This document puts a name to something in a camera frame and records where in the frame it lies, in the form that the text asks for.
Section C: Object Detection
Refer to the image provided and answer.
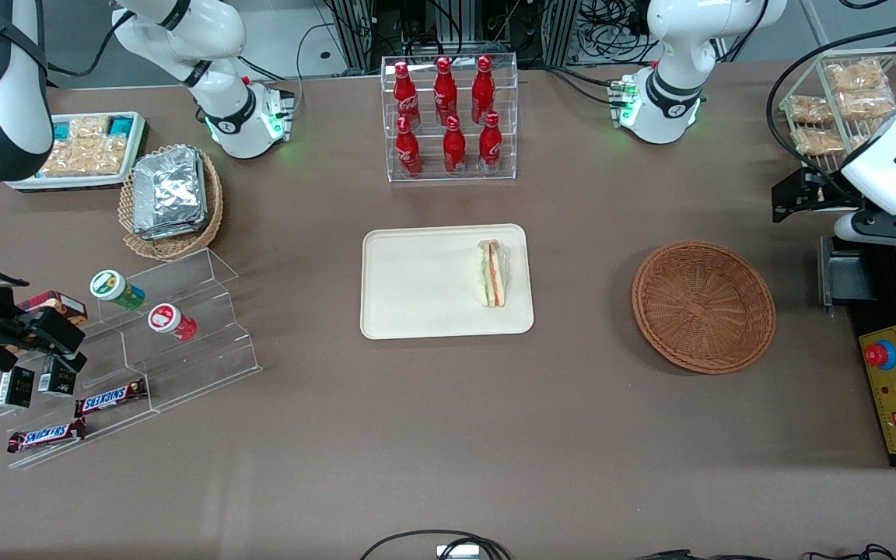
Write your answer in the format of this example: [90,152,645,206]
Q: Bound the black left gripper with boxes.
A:
[772,164,859,224]

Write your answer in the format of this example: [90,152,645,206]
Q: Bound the triangular sandwich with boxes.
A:
[476,240,513,308]

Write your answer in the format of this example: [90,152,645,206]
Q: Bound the oval tan wicker basket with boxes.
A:
[118,144,225,261]

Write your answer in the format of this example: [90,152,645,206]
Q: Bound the round brown wicker basket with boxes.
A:
[632,240,777,376]

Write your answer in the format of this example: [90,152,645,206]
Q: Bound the white plastic snack tray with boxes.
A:
[6,111,149,192]

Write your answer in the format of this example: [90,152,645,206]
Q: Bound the beige rectangular tray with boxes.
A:
[360,224,535,341]

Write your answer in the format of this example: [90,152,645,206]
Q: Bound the small black box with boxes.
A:
[0,366,36,409]
[37,356,78,397]

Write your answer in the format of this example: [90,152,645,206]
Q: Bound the red brown carton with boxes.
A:
[16,290,89,327]

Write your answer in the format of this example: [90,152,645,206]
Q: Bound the brown snickers bar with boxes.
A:
[6,418,88,454]
[75,378,148,418]

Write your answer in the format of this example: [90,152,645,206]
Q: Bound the green lidded snack cup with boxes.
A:
[89,269,147,312]

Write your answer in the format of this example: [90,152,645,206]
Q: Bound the red lidded snack cup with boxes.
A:
[146,303,198,343]

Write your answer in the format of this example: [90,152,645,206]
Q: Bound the black machine housing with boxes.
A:
[819,233,896,469]

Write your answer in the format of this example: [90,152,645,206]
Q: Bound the clear acrylic stepped display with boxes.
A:
[0,247,264,471]

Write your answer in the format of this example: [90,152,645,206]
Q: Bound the silver foil packet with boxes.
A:
[131,146,206,233]
[139,152,210,241]

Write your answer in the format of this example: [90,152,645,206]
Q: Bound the clear cracker packet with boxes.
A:
[65,117,110,142]
[45,138,89,177]
[86,136,128,175]

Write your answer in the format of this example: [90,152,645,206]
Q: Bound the red cola bottle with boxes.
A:
[443,115,467,177]
[434,56,458,125]
[394,62,422,129]
[478,110,503,175]
[395,115,423,178]
[471,54,495,125]

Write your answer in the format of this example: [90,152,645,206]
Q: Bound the clear acrylic bottle rack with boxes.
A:
[380,53,519,184]

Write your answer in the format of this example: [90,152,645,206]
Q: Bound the aluminium equipment rack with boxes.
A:
[326,0,583,72]

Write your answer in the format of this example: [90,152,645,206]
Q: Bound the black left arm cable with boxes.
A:
[765,23,896,203]

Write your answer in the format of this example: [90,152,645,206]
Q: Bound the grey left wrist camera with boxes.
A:
[831,210,896,251]

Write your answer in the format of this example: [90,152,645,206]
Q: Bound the tangled black cables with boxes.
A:
[576,0,655,63]

